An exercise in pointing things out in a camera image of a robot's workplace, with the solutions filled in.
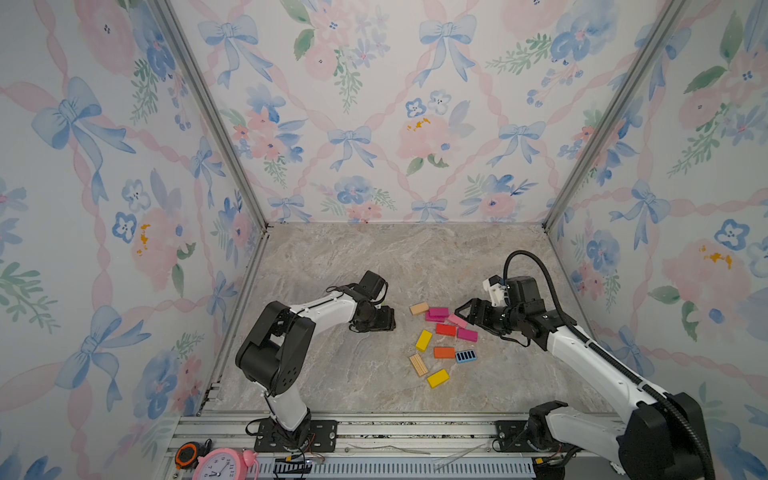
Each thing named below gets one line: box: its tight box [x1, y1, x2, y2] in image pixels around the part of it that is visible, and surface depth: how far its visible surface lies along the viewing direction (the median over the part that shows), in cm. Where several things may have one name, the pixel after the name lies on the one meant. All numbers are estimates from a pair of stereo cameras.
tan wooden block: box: [410, 302, 429, 315], surface depth 100 cm
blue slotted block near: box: [456, 349, 477, 363], surface depth 87 cm
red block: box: [435, 323, 457, 337], surface depth 94 cm
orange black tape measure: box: [174, 438, 213, 471], surface depth 70 cm
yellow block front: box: [427, 369, 450, 389], surface depth 85 cm
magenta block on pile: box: [425, 307, 450, 323], surface depth 97 cm
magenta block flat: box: [457, 327, 479, 343], surface depth 92 cm
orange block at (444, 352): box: [434, 347, 455, 359], surface depth 90 cm
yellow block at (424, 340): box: [415, 330, 433, 353], surface depth 92 cm
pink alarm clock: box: [192, 448, 260, 480], surface depth 70 cm
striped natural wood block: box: [409, 353, 429, 377], surface depth 86 cm
